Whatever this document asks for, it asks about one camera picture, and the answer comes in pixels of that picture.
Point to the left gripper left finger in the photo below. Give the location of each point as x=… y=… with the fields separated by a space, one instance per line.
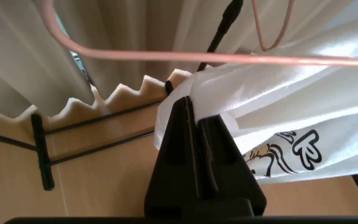
x=172 y=174

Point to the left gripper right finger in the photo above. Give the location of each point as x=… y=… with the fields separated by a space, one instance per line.
x=228 y=180

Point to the white printed t-shirt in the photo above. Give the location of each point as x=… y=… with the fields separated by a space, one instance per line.
x=291 y=102

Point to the pink clothes hanger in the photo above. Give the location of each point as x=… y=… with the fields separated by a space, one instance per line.
x=166 y=56
x=267 y=49

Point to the black clothes rack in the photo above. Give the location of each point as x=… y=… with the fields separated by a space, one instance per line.
x=43 y=155

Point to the beige curtain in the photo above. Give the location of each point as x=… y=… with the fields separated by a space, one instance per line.
x=120 y=31

